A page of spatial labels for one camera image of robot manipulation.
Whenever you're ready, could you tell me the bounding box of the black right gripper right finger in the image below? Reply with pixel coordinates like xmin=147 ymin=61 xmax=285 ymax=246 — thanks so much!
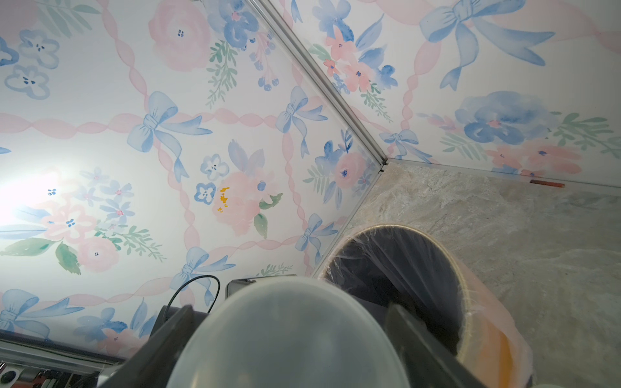
xmin=384 ymin=304 xmax=483 ymax=388

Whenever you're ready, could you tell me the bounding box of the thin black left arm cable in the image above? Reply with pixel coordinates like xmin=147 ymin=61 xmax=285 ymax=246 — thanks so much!
xmin=164 ymin=274 xmax=222 ymax=316

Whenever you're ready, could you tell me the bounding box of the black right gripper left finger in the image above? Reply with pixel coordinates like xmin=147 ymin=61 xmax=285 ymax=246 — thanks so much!
xmin=98 ymin=306 xmax=209 ymax=388

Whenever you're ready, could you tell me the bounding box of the left aluminium corner post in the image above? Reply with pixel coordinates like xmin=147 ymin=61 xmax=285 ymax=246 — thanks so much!
xmin=247 ymin=0 xmax=388 ymax=166

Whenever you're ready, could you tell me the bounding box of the orange trash bin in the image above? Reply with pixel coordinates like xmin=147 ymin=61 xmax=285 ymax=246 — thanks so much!
xmin=317 ymin=222 xmax=518 ymax=388

